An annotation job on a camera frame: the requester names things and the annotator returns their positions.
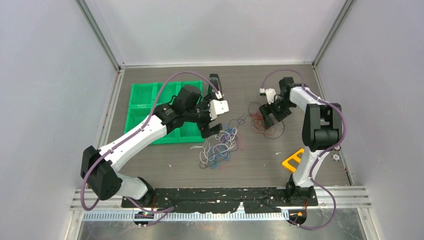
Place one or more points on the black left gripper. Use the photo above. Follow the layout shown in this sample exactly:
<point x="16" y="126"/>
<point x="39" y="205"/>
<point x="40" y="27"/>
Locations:
<point x="205" y="129"/>

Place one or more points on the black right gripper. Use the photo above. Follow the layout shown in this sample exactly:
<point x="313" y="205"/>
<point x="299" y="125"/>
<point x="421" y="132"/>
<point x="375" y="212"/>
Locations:
<point x="265" y="110"/>

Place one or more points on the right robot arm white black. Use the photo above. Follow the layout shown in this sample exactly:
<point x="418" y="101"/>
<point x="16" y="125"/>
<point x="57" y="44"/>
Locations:
<point x="322" y="130"/>

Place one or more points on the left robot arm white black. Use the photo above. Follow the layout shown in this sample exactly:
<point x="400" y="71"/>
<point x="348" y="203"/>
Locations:
<point x="100" y="167"/>

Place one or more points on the green bin back right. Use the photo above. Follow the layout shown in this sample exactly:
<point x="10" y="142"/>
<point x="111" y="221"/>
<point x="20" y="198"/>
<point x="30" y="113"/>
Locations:
<point x="195" y="84"/>

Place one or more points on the black metronome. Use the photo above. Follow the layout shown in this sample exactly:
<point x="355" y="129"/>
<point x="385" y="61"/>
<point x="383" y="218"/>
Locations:
<point x="214" y="79"/>

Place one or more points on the yellow triangle block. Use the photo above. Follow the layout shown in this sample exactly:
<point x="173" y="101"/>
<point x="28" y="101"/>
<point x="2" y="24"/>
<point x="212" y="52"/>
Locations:
<point x="291" y="163"/>

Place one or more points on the green bin back left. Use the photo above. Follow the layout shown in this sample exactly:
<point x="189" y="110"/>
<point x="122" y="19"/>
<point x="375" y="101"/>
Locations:
<point x="143" y="94"/>

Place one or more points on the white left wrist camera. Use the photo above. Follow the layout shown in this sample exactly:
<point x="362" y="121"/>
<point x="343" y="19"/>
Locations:
<point x="217" y="105"/>

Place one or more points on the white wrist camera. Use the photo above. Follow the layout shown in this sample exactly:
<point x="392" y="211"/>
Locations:
<point x="269" y="93"/>
<point x="217" y="105"/>

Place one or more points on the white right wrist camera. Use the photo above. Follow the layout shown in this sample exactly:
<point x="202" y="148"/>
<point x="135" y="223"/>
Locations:
<point x="269" y="93"/>

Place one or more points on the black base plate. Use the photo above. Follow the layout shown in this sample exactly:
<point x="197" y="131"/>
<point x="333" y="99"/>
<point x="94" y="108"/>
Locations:
<point x="226" y="199"/>

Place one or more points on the aluminium rail front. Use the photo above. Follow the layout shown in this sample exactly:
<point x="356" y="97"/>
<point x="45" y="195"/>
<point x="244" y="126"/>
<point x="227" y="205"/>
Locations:
<point x="110" y="211"/>

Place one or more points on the aluminium corner post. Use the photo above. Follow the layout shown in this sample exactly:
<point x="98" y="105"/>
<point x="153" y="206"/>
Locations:
<point x="93" y="16"/>

